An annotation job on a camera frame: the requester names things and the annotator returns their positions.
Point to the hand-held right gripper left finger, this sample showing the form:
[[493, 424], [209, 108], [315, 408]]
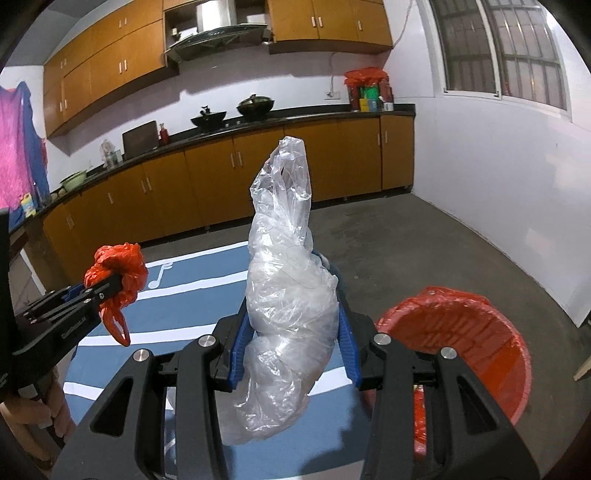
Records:
[[238, 360]]

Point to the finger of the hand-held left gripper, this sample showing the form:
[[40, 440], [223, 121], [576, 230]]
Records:
[[76, 291], [106, 290]]

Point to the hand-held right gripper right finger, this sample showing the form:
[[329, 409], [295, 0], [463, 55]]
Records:
[[347, 350]]

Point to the orange plastic bag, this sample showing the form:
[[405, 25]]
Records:
[[129, 267]]

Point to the clear plastic bag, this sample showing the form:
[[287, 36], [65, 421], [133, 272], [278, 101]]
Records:
[[286, 295]]

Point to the orange waste basket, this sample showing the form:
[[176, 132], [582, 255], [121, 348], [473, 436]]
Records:
[[498, 350]]

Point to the person's left hand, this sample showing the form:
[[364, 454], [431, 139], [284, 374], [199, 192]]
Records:
[[60, 410]]

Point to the striped blue tablecloth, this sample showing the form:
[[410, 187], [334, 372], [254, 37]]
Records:
[[194, 295]]

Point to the yellow and blue bottle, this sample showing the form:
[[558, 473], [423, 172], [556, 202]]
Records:
[[28, 205]]

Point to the green basin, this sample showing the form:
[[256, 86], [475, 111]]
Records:
[[74, 181]]

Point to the jar in plastic bag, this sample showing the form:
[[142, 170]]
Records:
[[111, 154]]

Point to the pink and blue hanging cloth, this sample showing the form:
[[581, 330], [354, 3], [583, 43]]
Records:
[[18, 147]]

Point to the brown cutting board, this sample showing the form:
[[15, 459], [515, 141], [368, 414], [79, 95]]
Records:
[[140, 138]]

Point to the red bottle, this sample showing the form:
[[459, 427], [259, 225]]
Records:
[[163, 134]]

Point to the wooden base cabinets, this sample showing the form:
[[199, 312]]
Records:
[[258, 175]]

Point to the black wok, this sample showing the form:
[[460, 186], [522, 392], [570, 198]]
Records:
[[208, 119]]

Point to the black countertop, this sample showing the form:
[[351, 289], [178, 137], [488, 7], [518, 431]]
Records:
[[300, 119]]

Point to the black pot with lid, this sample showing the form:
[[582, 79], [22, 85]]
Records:
[[255, 106]]

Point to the dark red jar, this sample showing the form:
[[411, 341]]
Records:
[[353, 98]]

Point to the green box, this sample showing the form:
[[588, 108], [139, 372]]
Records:
[[372, 92]]

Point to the red plastic bag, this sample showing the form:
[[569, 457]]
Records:
[[365, 76]]

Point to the steel range hood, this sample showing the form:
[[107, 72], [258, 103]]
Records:
[[212, 32]]

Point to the barred window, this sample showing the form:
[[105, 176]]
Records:
[[503, 50]]

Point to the wooden wall cabinets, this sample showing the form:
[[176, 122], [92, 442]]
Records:
[[106, 60]]

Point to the wall socket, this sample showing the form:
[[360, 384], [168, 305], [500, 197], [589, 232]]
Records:
[[332, 95]]

